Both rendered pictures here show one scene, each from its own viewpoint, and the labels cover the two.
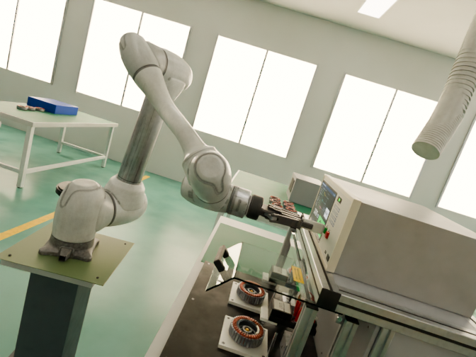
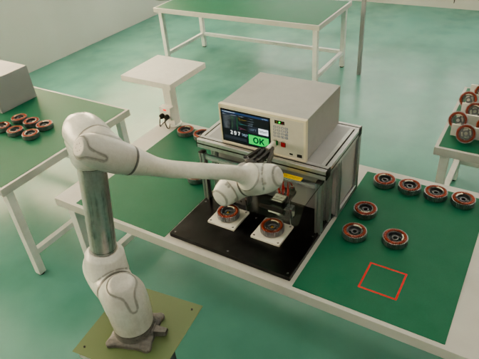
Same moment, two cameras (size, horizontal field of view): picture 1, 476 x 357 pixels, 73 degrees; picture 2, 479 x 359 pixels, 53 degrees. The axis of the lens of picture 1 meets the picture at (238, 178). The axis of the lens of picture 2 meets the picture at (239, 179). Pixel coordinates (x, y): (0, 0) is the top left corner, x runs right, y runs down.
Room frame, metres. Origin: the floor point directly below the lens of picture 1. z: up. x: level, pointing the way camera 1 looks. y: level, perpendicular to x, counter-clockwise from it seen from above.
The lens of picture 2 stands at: (0.13, 1.36, 2.29)
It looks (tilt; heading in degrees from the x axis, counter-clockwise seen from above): 35 degrees down; 301
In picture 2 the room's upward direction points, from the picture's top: 5 degrees counter-clockwise
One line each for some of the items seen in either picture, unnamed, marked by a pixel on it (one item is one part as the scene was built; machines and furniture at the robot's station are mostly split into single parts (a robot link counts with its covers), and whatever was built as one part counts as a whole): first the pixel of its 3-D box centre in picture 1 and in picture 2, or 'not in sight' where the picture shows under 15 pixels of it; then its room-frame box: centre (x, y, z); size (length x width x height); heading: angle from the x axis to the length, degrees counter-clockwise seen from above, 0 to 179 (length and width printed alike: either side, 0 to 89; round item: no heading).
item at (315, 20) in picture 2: not in sight; (251, 36); (2.84, -3.61, 0.37); 2.10 x 0.90 x 0.75; 177
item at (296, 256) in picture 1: (297, 261); (257, 170); (1.03, -0.28, 1.03); 0.62 x 0.01 x 0.03; 177
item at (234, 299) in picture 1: (248, 297); (228, 216); (1.16, -0.18, 0.78); 0.15 x 0.15 x 0.01; 87
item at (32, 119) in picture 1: (48, 140); not in sight; (4.21, 2.59, 0.37); 1.90 x 0.90 x 0.75; 177
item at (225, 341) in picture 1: (244, 337); (271, 231); (0.92, -0.17, 0.78); 0.15 x 0.15 x 0.01; 87
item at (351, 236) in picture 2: not in sight; (354, 232); (0.57, -0.33, 0.77); 0.11 x 0.11 x 0.04
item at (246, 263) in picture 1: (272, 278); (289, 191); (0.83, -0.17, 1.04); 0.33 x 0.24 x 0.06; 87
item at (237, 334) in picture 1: (246, 331); (271, 227); (0.92, -0.17, 0.80); 0.11 x 0.11 x 0.04
